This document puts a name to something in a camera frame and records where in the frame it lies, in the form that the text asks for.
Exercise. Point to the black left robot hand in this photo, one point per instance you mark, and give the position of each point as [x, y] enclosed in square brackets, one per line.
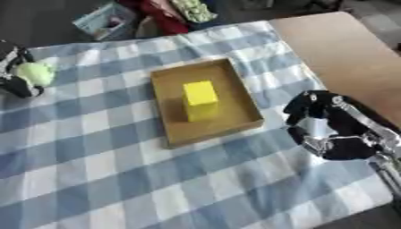
[15, 85]

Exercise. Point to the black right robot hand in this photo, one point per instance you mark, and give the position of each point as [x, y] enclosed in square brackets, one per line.
[344, 119]

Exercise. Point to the light green soft ball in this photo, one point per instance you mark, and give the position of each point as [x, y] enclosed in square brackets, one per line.
[35, 73]

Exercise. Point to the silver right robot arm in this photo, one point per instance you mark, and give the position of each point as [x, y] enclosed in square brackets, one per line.
[389, 171]

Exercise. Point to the pale blue open box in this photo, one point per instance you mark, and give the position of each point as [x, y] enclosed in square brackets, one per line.
[104, 21]

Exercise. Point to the tan cardboard box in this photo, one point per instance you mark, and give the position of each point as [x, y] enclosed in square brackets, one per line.
[204, 102]

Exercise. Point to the yellow rectangular block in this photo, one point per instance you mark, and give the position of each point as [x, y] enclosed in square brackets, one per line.
[200, 100]

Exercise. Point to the red fabric bundle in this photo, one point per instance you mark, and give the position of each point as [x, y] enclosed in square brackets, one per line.
[159, 15]

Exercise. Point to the green white patterned cloth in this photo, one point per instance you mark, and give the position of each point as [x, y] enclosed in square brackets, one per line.
[194, 10]

